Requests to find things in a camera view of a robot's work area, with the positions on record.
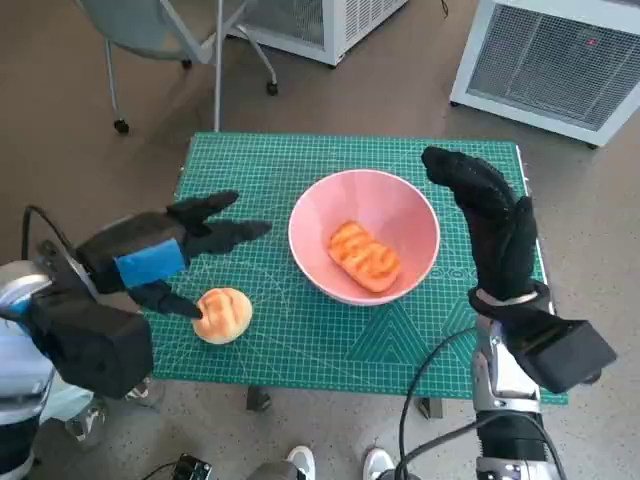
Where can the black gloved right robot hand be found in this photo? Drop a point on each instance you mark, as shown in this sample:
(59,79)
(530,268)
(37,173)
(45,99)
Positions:
(505,240)

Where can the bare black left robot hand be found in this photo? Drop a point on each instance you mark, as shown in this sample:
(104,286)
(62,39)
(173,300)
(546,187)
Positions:
(145,245)

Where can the round toy bread bun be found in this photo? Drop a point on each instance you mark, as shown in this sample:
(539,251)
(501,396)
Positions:
(225,317)

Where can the oblong striped toy bread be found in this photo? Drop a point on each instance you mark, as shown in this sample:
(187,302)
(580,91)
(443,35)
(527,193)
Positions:
(365,255)

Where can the pink bowl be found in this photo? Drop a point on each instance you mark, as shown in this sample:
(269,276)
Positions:
(320,210)

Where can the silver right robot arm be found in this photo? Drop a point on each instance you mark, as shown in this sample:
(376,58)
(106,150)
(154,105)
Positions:
(505,400)

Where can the person's grey shoe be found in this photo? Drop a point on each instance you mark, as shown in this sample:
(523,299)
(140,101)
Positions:
(145,392)
(87,425)

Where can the large white mesh cabinet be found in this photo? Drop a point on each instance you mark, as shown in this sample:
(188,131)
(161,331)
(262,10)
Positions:
(545,60)

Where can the green cutting mat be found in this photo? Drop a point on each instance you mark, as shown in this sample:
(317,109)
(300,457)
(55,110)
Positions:
(300,360)

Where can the grey office chair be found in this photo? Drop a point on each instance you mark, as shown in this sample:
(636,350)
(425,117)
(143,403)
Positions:
(140,25)

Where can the small black device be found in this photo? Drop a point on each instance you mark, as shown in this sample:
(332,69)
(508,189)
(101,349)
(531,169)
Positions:
(192,468)

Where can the white shoe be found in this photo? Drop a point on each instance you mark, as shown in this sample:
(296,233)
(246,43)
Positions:
(301,462)
(377,462)

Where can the small white mesh cabinet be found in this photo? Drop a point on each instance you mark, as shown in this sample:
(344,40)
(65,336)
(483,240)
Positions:
(320,25)

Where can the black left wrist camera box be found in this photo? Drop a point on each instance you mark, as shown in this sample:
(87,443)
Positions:
(95,345)

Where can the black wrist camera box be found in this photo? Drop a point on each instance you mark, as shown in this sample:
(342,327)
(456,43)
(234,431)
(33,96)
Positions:
(565,355)
(95,345)

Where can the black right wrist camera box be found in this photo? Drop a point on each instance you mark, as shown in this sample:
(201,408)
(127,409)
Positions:
(565,355)

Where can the black table leg bracket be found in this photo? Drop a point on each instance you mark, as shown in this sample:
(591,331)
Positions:
(259,400)
(431,408)

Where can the white metal stand frame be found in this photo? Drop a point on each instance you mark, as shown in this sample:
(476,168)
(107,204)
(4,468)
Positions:
(218,75)

